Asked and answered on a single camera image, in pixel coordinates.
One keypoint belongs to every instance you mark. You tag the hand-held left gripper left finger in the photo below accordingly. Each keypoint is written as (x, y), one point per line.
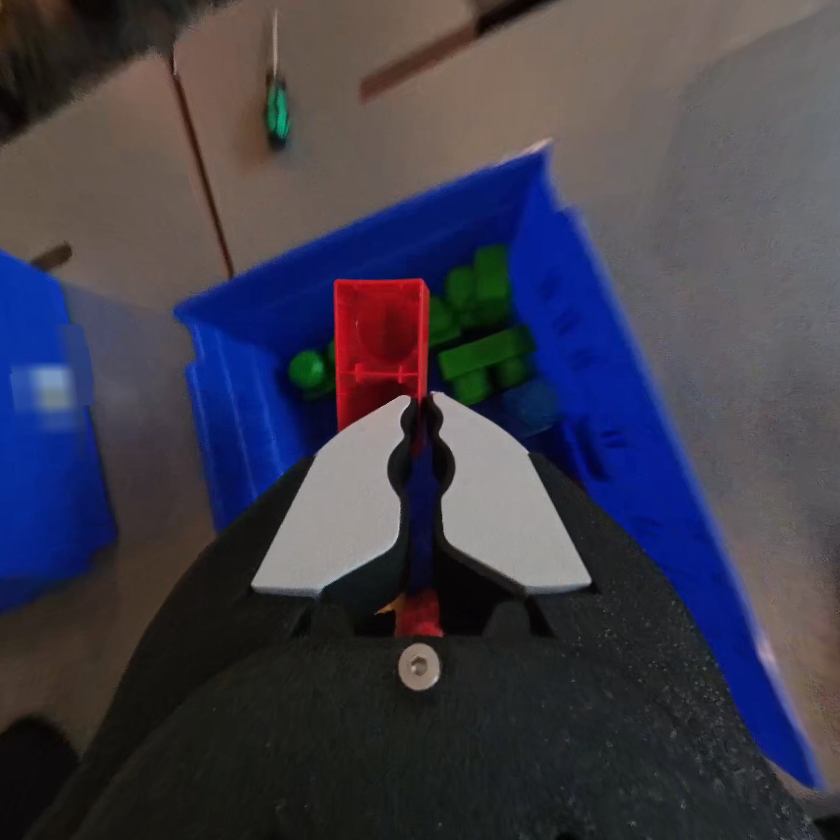
(335, 512)

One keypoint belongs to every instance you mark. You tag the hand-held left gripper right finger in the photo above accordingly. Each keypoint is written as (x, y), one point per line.
(512, 519)

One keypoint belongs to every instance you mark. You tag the blue mega block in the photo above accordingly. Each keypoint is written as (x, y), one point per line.
(528, 410)

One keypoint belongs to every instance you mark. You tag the blue plastic storage bin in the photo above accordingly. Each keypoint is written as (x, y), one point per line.
(617, 433)

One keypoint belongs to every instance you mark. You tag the red mega block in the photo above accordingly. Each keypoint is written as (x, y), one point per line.
(381, 341)

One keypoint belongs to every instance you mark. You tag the blue bin with white label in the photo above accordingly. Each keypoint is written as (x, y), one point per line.
(40, 499)

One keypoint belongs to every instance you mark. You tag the green mega block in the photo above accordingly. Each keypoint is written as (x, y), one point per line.
(311, 373)
(486, 357)
(479, 289)

